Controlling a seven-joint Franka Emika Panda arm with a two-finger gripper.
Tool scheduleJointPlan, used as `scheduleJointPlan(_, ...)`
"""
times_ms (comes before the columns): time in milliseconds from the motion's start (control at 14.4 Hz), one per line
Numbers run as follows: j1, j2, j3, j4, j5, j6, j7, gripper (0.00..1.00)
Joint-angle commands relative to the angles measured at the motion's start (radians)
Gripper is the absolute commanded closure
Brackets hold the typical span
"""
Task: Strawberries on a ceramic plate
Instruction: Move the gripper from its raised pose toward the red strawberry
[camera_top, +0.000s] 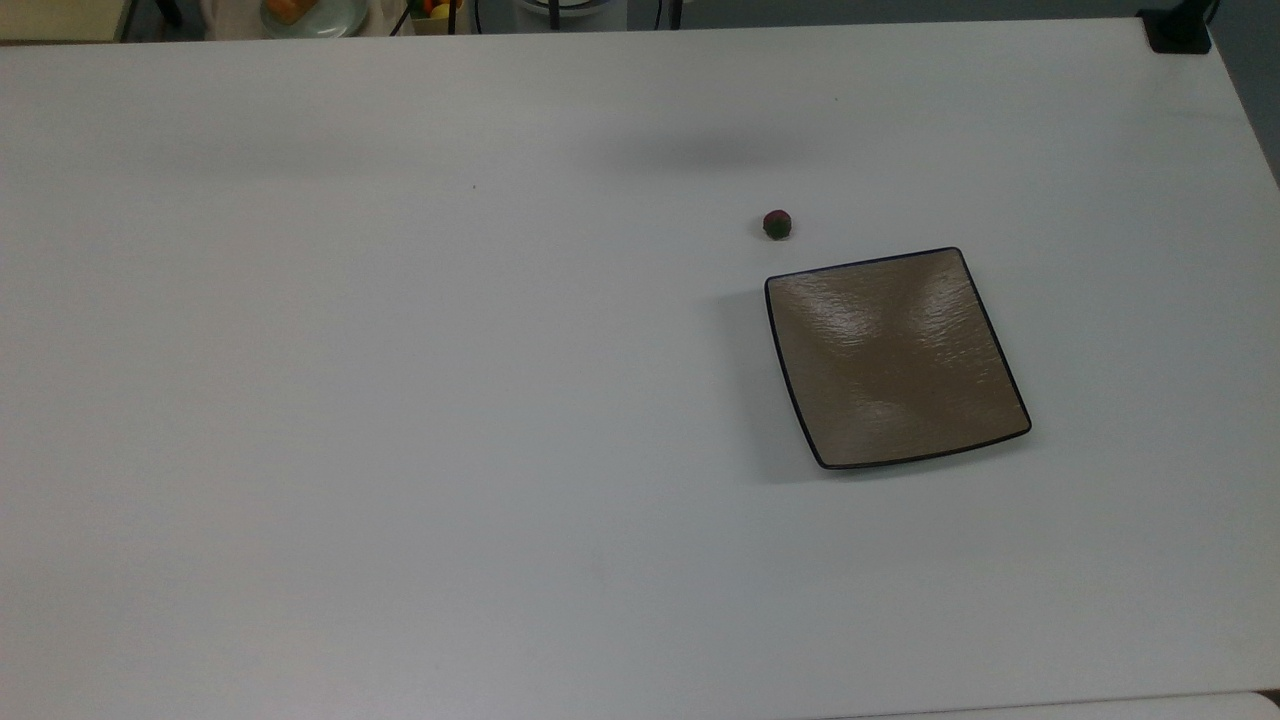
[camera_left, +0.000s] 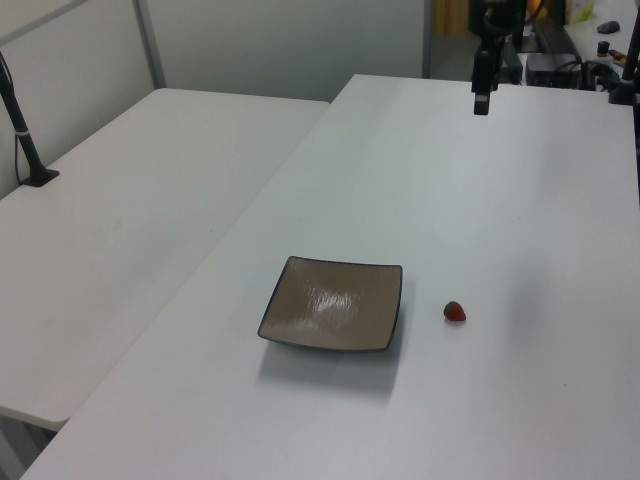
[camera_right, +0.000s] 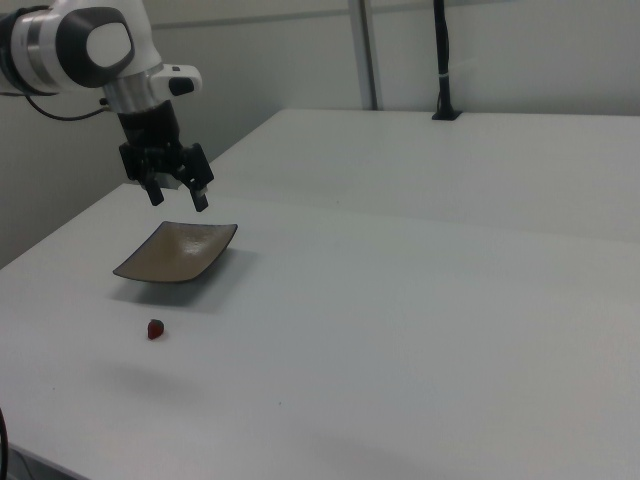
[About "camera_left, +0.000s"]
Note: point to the green and white carton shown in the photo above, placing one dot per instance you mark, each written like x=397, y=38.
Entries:
x=580, y=10

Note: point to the red strawberry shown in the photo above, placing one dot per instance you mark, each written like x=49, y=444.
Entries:
x=455, y=311

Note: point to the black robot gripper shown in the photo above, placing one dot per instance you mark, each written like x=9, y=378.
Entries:
x=500, y=15

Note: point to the black camera stand pole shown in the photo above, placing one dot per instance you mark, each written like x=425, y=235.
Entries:
x=626, y=65

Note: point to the black electronics box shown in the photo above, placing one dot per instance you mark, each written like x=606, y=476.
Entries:
x=552, y=69

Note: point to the grey metal partition post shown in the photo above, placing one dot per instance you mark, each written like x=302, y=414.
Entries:
x=150, y=42

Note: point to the yellow wooden panel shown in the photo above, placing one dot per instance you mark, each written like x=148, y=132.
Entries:
x=450, y=17

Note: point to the square brown ceramic plate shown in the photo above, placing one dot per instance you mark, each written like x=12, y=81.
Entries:
x=332, y=310

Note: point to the black camera stand with base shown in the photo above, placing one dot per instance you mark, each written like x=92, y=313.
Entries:
x=22, y=135

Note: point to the dark computer mouse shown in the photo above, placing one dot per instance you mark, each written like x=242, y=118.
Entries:
x=608, y=26

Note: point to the small black cylinder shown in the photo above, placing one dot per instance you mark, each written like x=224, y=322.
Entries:
x=603, y=47

